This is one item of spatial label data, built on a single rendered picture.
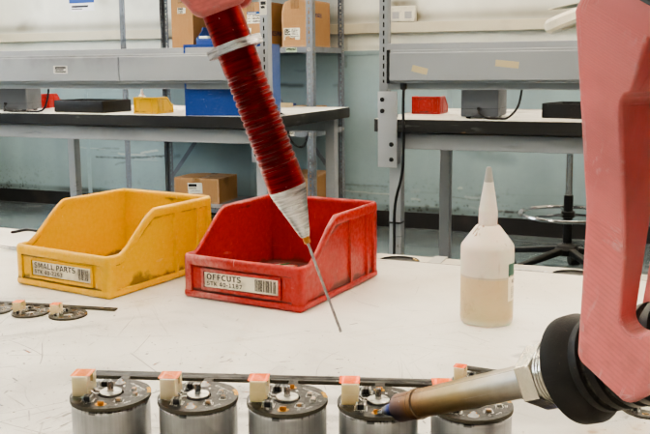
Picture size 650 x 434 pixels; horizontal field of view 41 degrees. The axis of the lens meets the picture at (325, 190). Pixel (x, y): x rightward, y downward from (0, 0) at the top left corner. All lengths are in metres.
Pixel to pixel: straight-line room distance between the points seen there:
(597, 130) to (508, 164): 4.57
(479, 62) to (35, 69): 1.63
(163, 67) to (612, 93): 2.85
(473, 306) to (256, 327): 0.14
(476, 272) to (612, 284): 0.37
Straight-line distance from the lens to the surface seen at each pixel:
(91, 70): 3.16
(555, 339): 0.20
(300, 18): 4.61
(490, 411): 0.27
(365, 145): 4.94
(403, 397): 0.25
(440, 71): 2.59
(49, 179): 6.14
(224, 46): 0.24
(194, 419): 0.27
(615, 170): 0.17
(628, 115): 0.16
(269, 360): 0.49
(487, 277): 0.55
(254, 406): 0.27
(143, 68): 3.04
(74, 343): 0.54
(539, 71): 2.53
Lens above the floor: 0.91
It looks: 8 degrees down
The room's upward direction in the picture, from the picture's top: 1 degrees counter-clockwise
